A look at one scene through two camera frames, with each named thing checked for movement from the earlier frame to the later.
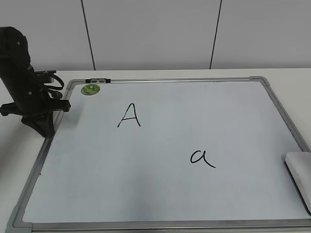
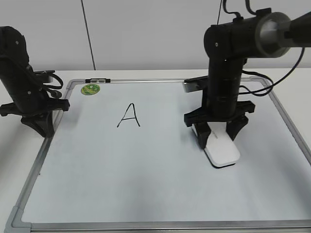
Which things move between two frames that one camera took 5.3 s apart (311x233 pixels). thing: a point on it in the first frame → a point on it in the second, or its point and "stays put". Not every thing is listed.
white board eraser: (299, 166) → (220, 149)
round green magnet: (90, 89) stays put
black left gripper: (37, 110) stays put
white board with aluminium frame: (186, 155) stays put
